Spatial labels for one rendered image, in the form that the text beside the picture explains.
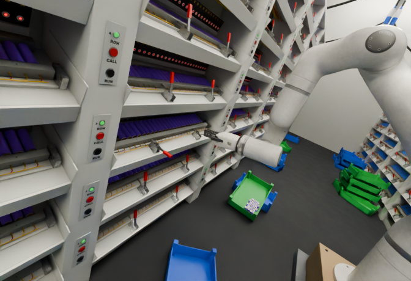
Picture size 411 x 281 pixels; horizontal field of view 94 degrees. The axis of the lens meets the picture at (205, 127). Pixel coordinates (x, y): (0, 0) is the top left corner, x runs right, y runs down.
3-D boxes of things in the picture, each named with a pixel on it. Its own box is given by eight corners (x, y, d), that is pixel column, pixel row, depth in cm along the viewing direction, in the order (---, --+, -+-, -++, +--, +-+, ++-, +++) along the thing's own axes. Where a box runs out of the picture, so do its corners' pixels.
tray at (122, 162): (210, 141, 106) (221, 129, 102) (104, 179, 55) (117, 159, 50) (188, 115, 112) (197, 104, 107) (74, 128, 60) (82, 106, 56)
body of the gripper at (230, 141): (235, 156, 76) (211, 146, 81) (244, 150, 84) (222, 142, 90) (240, 138, 74) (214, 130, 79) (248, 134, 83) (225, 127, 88)
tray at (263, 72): (270, 83, 153) (282, 69, 147) (243, 75, 102) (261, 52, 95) (252, 67, 159) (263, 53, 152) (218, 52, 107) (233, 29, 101)
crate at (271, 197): (273, 200, 153) (277, 192, 150) (266, 212, 136) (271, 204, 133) (240, 179, 166) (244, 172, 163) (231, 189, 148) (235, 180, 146)
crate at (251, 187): (253, 221, 123) (256, 215, 118) (227, 202, 132) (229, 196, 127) (270, 190, 143) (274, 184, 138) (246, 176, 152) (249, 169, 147)
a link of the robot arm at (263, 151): (253, 135, 82) (246, 138, 74) (285, 145, 75) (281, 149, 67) (248, 153, 83) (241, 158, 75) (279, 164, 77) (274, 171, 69)
